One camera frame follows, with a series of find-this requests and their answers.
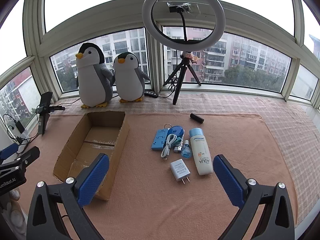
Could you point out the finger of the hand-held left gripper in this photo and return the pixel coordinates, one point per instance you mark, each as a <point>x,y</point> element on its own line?
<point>27,156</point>
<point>8,151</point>

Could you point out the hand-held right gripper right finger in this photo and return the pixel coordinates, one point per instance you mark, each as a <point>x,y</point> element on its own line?
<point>228,180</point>

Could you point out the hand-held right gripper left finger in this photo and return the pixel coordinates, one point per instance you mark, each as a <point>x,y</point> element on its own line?
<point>93,180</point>

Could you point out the white sunscreen bottle blue cap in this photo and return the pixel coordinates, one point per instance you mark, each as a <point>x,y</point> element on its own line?
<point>201,152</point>

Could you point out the cardboard box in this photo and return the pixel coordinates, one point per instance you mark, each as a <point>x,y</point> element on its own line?
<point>100,135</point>

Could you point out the white wall charger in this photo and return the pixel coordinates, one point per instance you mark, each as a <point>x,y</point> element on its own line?
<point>179,170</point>

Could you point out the small blue bottle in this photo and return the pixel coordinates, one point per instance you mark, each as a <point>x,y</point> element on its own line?
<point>185,152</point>

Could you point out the small white audio adapter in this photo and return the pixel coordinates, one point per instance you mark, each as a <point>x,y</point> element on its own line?
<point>178,149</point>

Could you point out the teal clothespin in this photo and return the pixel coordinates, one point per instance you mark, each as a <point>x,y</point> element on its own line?
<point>177,141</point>

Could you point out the black tube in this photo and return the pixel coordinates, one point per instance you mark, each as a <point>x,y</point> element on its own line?
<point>197,118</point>

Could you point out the round blue tape measure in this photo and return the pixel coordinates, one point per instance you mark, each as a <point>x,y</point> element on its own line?
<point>176,131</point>

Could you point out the blue phone stand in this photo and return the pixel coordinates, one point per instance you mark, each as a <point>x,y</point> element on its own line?
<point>158,141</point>

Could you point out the white power strip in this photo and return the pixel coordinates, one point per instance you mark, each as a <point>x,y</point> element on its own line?
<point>25,137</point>

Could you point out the black power adapter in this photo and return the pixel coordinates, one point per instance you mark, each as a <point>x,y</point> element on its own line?
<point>19,126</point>

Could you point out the black folding stand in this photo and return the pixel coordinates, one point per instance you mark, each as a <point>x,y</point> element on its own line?
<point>45,105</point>

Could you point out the pink blanket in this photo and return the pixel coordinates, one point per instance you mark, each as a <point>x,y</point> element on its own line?
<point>155,205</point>

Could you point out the plaid blanket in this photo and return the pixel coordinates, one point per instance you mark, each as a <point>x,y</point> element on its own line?
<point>287,130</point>

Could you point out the large penguin plush toy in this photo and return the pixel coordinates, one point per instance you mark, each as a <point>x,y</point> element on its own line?
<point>91,80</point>

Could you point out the black inline light controller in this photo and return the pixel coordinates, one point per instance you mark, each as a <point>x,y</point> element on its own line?
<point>150,94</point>

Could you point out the small penguin plush toy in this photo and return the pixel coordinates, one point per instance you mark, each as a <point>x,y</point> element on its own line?
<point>128,80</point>

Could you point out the crumpled paper wrap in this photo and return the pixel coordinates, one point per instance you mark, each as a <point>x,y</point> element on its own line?
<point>188,56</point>

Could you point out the black webcam on gooseneck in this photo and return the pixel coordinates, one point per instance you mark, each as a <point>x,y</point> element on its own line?
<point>178,8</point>

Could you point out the white window frame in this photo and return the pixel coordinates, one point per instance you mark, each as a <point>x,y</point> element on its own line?
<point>153,75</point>

